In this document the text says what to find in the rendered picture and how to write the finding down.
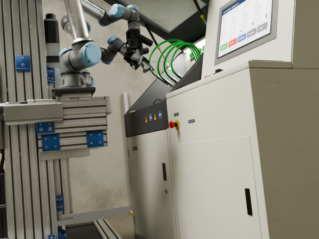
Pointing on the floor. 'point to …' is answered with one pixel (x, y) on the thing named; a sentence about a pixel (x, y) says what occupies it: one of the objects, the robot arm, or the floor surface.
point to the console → (252, 137)
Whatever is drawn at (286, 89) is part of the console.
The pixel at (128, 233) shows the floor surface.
